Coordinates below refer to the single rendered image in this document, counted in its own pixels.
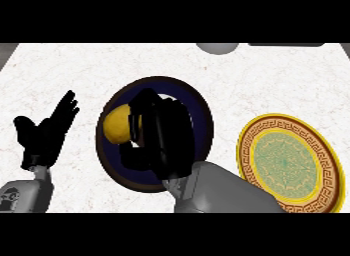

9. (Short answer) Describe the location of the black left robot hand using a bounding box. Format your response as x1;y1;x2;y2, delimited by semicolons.
11;89;80;172

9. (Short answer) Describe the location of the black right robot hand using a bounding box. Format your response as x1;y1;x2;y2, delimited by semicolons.
117;87;197;181

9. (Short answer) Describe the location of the yellow lemon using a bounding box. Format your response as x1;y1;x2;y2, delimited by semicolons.
101;103;144;145

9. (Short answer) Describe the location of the dark blue plate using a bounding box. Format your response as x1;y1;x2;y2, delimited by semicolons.
94;75;215;194

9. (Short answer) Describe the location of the yellow patterned plate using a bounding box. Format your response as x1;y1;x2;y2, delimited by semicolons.
234;112;346;214

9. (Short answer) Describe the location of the grey round object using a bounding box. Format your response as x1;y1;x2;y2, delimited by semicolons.
196;42;240;55

